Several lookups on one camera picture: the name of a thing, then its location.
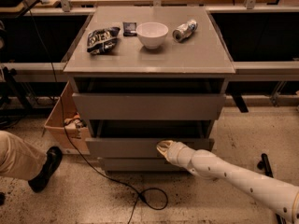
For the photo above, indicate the black shoe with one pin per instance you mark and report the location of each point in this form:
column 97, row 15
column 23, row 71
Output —
column 2, row 198
column 54, row 158

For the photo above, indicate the grey top drawer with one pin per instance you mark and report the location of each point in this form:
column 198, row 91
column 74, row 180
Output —
column 149, row 106

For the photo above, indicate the black metal stand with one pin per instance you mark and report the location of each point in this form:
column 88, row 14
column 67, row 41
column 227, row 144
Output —
column 264, row 164

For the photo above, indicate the white ceramic bowl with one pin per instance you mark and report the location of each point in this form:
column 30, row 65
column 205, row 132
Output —
column 151, row 34

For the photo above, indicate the dark chip bag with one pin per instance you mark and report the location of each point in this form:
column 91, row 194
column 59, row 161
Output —
column 101, row 41

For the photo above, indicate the grey drawer cabinet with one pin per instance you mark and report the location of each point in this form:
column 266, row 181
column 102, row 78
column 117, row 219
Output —
column 199, row 65

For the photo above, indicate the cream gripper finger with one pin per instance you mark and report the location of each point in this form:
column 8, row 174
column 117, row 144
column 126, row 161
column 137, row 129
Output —
column 164, row 146

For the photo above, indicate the beige trouser leg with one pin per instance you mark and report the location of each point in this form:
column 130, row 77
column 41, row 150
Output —
column 19, row 159

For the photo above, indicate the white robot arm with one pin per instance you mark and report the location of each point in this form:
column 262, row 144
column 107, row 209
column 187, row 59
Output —
column 279, row 196

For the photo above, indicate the silver soda can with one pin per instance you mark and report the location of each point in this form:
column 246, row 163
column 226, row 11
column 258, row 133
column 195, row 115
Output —
column 185, row 30

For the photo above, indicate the grey bottom drawer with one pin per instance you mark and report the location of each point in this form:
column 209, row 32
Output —
column 137, row 165

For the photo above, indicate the small dark blue packet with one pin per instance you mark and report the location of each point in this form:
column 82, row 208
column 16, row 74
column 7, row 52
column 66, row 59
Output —
column 129, row 29

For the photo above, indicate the cardboard box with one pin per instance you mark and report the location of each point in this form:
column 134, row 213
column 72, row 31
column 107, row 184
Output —
column 66, row 125

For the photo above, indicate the grey drawer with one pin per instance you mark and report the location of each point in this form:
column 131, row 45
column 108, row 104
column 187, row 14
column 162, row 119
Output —
column 137, row 165
column 149, row 106
column 137, row 139

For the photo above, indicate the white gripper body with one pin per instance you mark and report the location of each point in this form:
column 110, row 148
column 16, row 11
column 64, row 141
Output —
column 177, row 151

